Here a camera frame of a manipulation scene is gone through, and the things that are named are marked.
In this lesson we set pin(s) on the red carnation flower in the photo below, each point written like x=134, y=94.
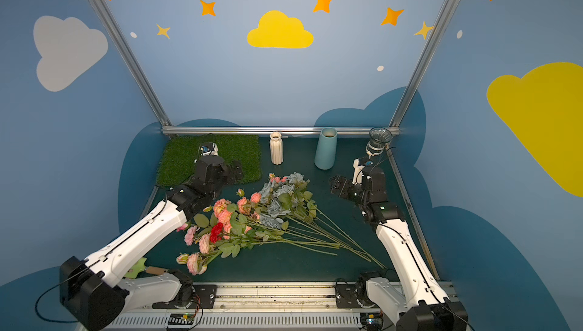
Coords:
x=232, y=233

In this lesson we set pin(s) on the clear glass vase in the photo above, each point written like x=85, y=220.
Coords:
x=379, y=140

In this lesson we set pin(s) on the teal cylindrical vase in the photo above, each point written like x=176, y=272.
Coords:
x=325, y=155

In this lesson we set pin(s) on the aluminium rail front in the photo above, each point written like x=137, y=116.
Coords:
x=288, y=304

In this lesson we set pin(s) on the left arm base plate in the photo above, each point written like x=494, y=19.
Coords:
x=191, y=297

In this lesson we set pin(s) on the pink flower bunch on table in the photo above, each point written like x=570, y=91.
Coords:
x=198, y=260

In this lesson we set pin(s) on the green artificial grass mat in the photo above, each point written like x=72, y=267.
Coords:
x=180, y=157

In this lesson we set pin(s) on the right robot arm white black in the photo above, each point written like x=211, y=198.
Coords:
x=421, y=303

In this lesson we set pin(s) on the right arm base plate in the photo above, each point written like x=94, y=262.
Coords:
x=348, y=295

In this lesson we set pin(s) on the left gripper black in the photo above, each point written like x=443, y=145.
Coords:
x=232, y=171

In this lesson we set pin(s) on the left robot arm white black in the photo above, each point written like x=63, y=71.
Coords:
x=94, y=290

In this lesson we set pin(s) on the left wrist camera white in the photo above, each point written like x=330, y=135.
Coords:
x=208, y=149

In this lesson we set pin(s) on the white ribbed ceramic vase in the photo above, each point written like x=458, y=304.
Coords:
x=276, y=148

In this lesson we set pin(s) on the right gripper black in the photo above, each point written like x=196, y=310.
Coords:
x=341, y=187

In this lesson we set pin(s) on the aluminium frame back bar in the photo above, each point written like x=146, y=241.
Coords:
x=305, y=131

